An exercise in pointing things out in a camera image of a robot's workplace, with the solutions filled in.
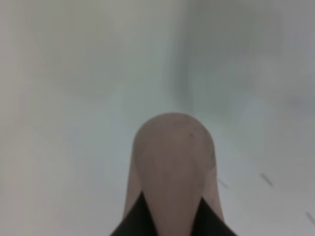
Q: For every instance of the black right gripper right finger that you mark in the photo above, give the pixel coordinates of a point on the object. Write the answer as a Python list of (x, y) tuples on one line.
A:
[(207, 223)]

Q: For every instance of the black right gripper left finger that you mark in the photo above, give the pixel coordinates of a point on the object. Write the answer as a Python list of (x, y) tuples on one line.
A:
[(138, 222)]

